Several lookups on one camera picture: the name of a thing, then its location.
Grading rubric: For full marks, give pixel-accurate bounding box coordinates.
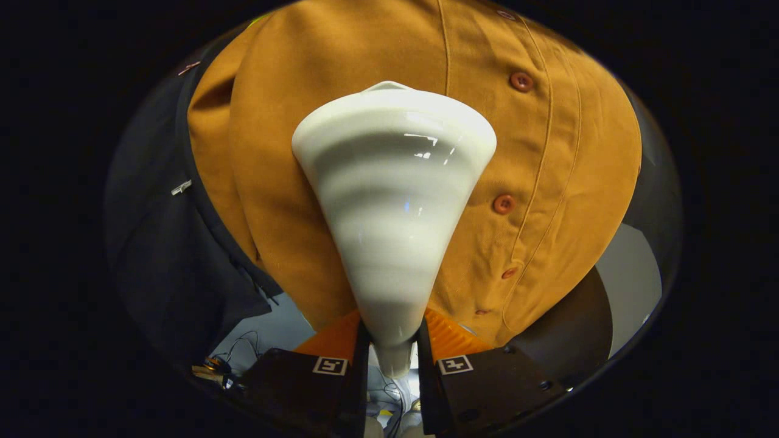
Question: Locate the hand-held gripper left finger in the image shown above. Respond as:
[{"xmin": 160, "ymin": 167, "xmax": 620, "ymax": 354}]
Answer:
[{"xmin": 240, "ymin": 310, "xmax": 372, "ymax": 437}]

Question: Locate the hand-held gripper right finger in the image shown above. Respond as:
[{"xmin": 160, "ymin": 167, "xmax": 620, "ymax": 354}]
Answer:
[{"xmin": 417, "ymin": 307, "xmax": 567, "ymax": 436}]

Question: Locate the white garment steamer head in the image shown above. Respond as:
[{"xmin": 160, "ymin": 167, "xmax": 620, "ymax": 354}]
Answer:
[{"xmin": 291, "ymin": 80, "xmax": 498, "ymax": 379}]

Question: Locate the orange-brown button shirt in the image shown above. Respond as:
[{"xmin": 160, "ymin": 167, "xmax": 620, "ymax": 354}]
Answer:
[{"xmin": 187, "ymin": 0, "xmax": 643, "ymax": 347}]

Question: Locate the grey topped cabinet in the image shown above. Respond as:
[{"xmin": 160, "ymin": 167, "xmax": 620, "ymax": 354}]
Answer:
[{"xmin": 505, "ymin": 222, "xmax": 662, "ymax": 390}]

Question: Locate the small orange black device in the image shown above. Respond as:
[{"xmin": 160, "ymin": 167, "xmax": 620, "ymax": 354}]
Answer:
[{"xmin": 192, "ymin": 358, "xmax": 238, "ymax": 390}]

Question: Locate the black backdrop cloth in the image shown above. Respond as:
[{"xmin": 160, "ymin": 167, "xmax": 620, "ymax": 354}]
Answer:
[{"xmin": 105, "ymin": 36, "xmax": 682, "ymax": 366}]

